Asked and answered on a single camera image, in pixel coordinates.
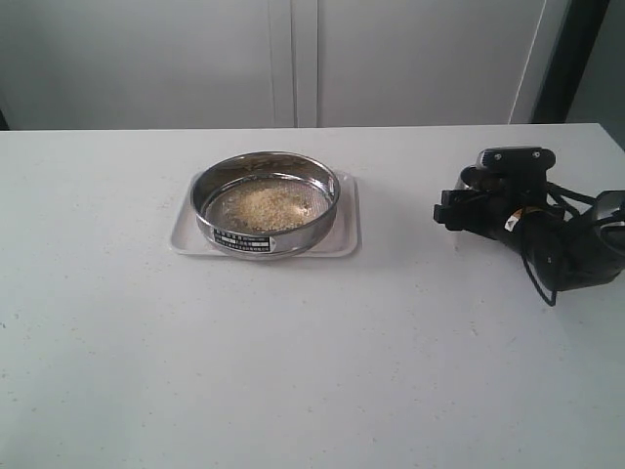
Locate white rectangular plastic tray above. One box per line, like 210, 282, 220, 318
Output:
169, 171, 360, 258

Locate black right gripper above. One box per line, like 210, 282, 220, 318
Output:
434, 147, 562, 249

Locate stainless steel cup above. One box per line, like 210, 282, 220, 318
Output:
455, 165, 488, 192

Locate yellowish grain powder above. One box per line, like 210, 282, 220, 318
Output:
208, 184, 319, 234

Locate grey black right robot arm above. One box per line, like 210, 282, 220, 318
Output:
434, 147, 624, 306

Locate round stainless steel sieve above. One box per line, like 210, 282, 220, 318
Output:
189, 151, 342, 260

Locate white cabinet with doors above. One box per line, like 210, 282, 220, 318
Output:
1, 1, 569, 130

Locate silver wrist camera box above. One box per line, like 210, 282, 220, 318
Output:
476, 147, 542, 171

